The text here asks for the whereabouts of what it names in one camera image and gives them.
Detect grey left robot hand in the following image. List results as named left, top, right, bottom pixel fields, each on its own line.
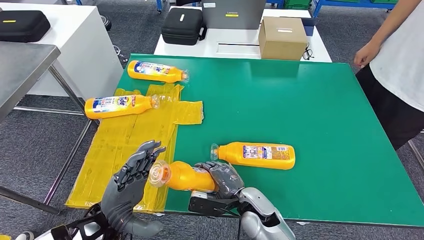
left=99, top=139, right=167, bottom=238

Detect dark blue notebook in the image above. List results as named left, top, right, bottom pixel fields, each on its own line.
left=302, top=17, right=321, bottom=37

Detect grey Lenovo laptop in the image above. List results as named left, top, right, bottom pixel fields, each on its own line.
left=201, top=0, right=268, bottom=30

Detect black eyeglasses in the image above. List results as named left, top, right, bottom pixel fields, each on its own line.
left=302, top=43, right=316, bottom=62

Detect orange Tide detergent bottle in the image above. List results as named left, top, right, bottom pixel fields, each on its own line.
left=210, top=142, right=296, bottom=171
left=84, top=94, right=161, bottom=120
left=148, top=160, right=221, bottom=193
left=127, top=60, right=190, bottom=84

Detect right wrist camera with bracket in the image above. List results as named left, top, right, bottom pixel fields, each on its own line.
left=188, top=192, right=243, bottom=218

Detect white table with slot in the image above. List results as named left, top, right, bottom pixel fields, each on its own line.
left=153, top=5, right=333, bottom=63

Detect blue metal frame cart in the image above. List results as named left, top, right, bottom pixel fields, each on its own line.
left=312, top=0, right=400, bottom=10

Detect green plastic crate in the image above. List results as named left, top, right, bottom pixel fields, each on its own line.
left=284, top=0, right=313, bottom=10

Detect black case with white label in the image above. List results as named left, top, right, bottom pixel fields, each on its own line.
left=161, top=7, right=209, bottom=47

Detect white desk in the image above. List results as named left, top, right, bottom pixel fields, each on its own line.
left=0, top=2, right=124, bottom=120

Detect stainless steel table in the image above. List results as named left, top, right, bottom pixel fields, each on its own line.
left=0, top=43, right=101, bottom=216

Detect black case with yellow stripe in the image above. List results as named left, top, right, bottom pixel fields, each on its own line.
left=0, top=10, right=52, bottom=44

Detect person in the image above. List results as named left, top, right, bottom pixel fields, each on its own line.
left=353, top=0, right=424, bottom=152

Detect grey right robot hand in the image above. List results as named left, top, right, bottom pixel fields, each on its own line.
left=194, top=161, right=246, bottom=200

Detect yellow taped plastic sheet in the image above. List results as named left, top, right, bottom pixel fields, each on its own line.
left=65, top=83, right=205, bottom=214

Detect person's right hand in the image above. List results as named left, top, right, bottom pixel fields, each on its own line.
left=353, top=42, right=382, bottom=69

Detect brown cardboard box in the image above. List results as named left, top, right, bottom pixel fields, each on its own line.
left=258, top=16, right=309, bottom=62

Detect steel desk frame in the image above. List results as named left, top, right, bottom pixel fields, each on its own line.
left=407, top=139, right=424, bottom=170

